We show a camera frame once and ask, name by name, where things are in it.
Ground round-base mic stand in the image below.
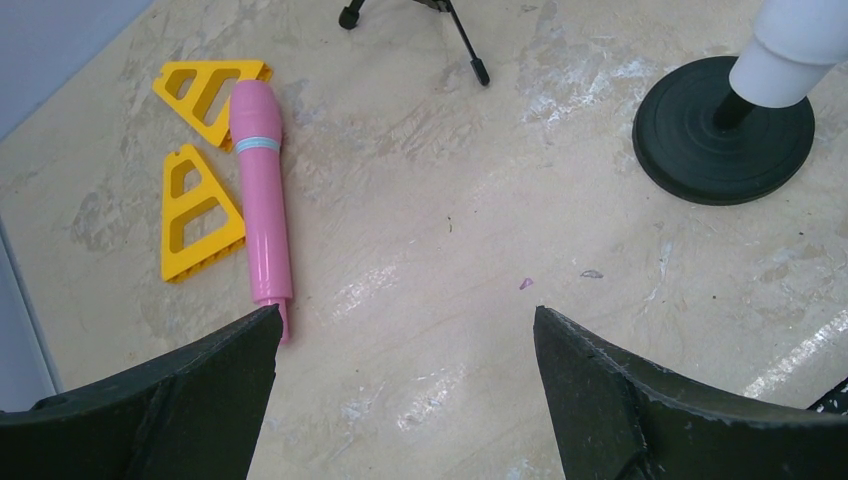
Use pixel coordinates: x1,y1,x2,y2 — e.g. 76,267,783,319
632,56,815,206

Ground white microphone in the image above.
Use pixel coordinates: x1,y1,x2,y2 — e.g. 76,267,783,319
729,0,847,108

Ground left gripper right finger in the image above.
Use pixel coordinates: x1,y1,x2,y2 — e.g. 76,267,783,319
533,306,847,479

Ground yellow triangle stand far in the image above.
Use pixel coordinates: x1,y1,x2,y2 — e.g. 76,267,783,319
152,59,273,152

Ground black tripod mic stand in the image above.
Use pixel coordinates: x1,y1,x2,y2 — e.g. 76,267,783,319
337,0,492,88

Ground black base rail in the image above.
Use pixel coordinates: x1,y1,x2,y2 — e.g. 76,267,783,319
809,378,848,416

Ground yellow triangle stand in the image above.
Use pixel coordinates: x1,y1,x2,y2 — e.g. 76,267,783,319
161,144,246,283
152,59,273,152

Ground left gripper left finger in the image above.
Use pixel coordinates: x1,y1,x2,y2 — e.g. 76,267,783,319
1,306,284,479

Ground pink microphone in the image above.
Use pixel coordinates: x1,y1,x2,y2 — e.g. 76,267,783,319
229,80,293,344

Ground yellow triangle stand near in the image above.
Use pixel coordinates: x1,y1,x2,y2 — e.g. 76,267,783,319
161,144,246,283

